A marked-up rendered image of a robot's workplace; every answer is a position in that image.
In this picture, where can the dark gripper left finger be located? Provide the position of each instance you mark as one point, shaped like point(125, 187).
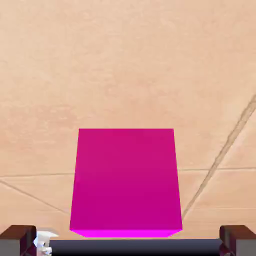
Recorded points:
point(17, 239)

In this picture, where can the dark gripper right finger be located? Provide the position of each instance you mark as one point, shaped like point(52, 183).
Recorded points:
point(240, 240)

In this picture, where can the small magenta cube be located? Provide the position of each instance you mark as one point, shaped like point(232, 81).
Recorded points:
point(126, 180)

